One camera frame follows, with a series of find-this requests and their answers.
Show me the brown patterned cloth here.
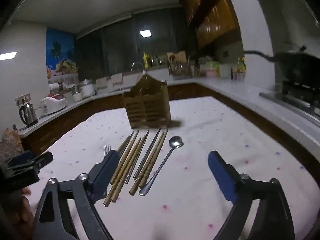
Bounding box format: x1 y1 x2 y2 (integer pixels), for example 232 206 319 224
0 127 24 160

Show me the dark kitchen window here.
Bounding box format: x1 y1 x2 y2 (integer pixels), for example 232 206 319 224
75 6 198 77

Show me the gas stove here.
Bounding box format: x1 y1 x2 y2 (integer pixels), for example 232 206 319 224
259 79 320 120

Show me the pink and green container stack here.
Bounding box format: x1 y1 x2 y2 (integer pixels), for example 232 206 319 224
201 60 222 78

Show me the wooden wall cabinet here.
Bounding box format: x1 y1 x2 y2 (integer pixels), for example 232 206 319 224
180 0 242 48

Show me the steel electric kettle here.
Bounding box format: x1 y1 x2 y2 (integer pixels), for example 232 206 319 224
19 102 38 127

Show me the black wok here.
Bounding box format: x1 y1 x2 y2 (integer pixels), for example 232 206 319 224
244 45 320 88

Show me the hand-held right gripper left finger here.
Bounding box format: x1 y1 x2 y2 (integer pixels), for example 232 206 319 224
32 151 120 240

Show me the blue beach wall poster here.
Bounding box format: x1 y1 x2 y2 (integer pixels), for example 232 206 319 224
46 28 79 84

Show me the wall power outlet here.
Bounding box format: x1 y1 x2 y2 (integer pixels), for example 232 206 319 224
15 93 32 105

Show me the white kitchen countertop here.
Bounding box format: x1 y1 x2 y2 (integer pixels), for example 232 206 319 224
17 76 320 155

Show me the person's left hand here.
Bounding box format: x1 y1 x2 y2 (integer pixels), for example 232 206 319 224
6 188 35 233

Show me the large white jar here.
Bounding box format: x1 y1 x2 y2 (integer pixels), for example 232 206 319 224
80 79 97 98

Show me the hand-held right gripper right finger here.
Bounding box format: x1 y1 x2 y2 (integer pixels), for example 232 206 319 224
207 151 295 240

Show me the metal spoon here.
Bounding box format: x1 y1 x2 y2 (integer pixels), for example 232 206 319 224
139 136 184 197

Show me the small glass jar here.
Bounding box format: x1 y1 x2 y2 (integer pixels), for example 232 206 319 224
71 85 83 102

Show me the wooden slatted utensil holder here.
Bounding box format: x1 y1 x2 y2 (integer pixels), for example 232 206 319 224
122 74 172 130

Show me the wooden base cabinet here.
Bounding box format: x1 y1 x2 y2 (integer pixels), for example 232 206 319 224
22 82 320 180

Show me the yellow oil bottle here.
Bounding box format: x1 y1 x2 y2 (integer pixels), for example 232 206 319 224
236 56 247 73

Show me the white dotted tablecloth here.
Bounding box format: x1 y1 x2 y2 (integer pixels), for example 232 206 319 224
37 96 318 240

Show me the white and red rice cooker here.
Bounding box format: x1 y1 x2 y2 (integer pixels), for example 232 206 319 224
40 93 68 117

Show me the white container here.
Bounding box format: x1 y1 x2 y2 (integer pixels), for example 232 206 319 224
220 64 232 79

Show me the dish rack with utensils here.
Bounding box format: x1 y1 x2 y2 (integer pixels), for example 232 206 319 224
167 51 194 79

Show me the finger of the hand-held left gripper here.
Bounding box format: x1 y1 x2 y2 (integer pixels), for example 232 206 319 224
24 152 54 172
7 150 34 167

